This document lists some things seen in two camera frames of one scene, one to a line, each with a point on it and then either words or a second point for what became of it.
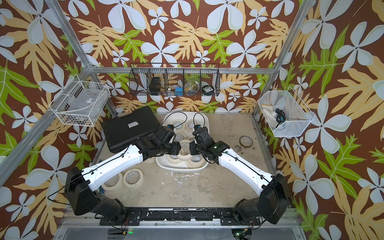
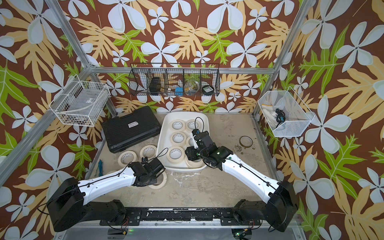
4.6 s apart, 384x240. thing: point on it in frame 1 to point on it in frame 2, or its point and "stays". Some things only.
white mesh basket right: x=286 y=114 stays
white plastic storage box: x=183 y=123 stays
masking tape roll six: x=190 y=124 stays
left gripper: x=176 y=148 to x=154 y=182
